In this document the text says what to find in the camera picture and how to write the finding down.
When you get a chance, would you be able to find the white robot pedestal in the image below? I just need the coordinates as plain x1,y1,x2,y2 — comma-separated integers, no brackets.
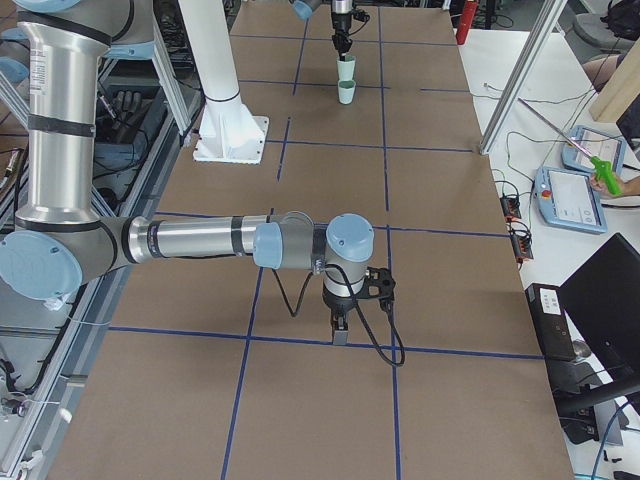
179,0,269,164

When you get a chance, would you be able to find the black computer monitor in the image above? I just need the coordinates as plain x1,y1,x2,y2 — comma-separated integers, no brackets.
560,233,639,379

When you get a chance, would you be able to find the red cylinder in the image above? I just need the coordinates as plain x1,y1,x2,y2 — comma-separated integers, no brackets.
456,0,478,45

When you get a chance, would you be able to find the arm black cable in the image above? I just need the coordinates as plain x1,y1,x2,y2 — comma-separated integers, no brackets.
272,262,406,369

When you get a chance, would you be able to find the person in black shirt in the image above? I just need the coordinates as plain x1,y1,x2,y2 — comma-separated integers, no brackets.
580,49,640,201

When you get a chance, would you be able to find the near blue teach pendant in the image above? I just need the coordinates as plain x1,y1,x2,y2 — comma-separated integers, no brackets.
534,166,607,234

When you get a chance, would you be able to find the orange black adapter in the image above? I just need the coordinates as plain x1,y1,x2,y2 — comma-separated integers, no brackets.
508,223,534,264
500,194,522,222

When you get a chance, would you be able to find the black desktop computer box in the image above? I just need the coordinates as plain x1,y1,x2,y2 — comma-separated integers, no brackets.
525,283,576,362

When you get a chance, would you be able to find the far blue teach pendant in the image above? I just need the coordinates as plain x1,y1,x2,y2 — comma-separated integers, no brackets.
561,125,626,174

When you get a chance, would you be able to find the standing mint green cup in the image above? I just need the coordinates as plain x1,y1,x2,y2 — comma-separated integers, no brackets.
337,79,356,105

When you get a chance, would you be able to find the brown paper table cover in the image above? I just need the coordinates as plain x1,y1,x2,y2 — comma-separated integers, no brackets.
49,2,573,479

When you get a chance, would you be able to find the mint green cup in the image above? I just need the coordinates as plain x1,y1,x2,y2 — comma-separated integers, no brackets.
336,55,356,82
337,79,356,105

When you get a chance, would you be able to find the near orange black adapter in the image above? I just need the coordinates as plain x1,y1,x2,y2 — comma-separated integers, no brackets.
508,223,534,264

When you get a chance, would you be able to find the aluminium frame post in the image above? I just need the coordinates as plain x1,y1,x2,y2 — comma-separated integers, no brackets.
479,0,567,155

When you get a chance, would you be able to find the green handled reacher grabber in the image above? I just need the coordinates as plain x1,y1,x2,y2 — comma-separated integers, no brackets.
518,98,622,197

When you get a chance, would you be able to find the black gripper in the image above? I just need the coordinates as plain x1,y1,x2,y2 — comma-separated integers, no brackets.
331,11,352,56
322,286,360,346

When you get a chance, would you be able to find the far orange black adapter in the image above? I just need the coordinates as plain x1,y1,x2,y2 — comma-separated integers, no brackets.
500,194,522,222

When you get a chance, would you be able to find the blue teach pendant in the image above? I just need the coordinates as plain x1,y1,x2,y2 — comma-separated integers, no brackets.
534,166,607,234
561,125,626,174

